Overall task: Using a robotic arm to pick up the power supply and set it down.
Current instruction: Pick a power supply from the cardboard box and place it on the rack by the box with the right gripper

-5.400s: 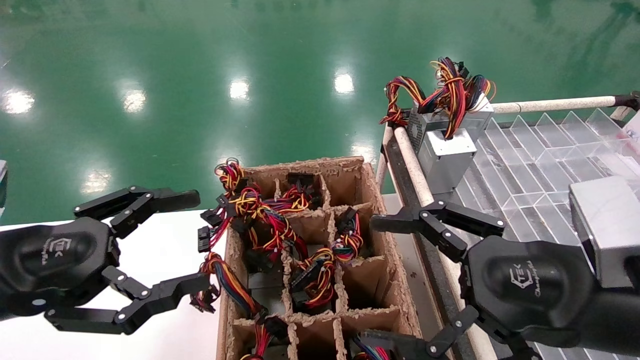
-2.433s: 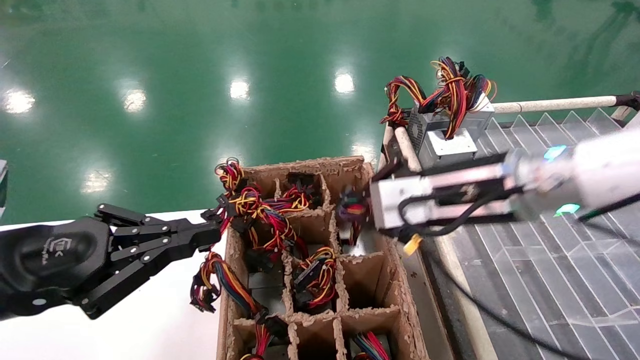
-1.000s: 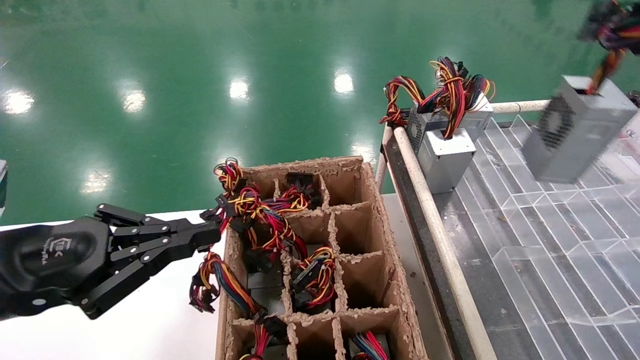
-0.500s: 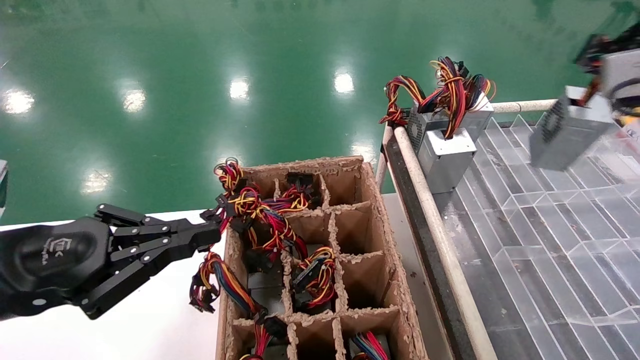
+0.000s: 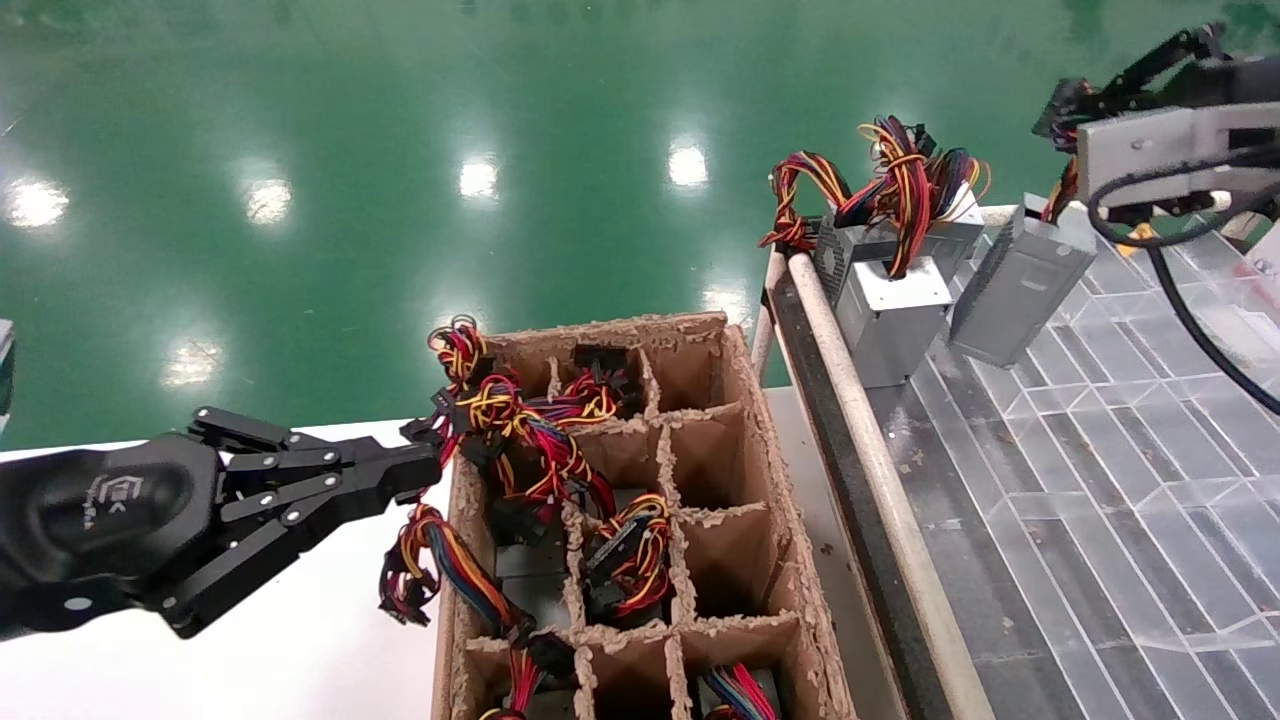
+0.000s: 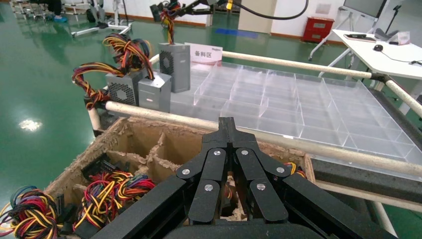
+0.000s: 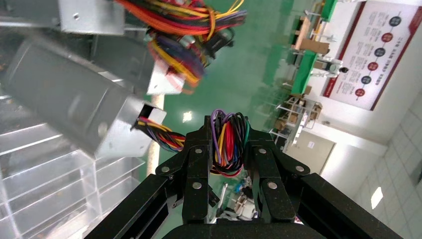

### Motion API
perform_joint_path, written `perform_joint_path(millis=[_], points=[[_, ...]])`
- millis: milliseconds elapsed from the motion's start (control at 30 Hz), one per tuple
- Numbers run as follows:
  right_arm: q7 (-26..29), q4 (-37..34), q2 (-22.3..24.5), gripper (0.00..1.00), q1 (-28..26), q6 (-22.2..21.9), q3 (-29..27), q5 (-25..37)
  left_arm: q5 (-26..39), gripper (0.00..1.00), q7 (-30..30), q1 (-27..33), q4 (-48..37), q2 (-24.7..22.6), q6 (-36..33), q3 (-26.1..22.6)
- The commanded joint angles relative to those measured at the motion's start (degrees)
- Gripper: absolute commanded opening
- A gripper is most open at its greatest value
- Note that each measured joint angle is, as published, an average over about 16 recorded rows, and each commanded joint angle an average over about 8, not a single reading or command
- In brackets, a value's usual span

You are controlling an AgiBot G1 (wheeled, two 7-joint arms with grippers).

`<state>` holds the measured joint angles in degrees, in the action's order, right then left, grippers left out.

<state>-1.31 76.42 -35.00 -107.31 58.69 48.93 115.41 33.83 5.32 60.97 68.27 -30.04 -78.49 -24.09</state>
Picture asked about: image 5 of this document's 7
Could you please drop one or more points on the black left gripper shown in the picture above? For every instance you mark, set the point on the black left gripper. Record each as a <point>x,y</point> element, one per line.
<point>100,520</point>

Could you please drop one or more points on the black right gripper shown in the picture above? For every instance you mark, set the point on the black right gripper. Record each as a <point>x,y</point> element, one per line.
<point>1250,80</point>

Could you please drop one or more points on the short white pipe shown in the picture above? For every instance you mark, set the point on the short white pipe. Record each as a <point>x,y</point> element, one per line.
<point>1240,226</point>

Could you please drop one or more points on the clear plastic divider tray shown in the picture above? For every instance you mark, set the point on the clear plastic divider tray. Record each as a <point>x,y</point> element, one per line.
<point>1100,480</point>

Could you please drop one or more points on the grey metal object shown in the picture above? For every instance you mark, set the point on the grey metal object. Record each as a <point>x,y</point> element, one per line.
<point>5,370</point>

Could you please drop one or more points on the brown cardboard divider box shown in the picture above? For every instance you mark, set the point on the brown cardboard divider box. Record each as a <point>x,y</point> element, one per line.
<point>720,560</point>

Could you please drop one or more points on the white pipe leg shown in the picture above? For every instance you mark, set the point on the white pipe leg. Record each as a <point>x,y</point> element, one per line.
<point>765,340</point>

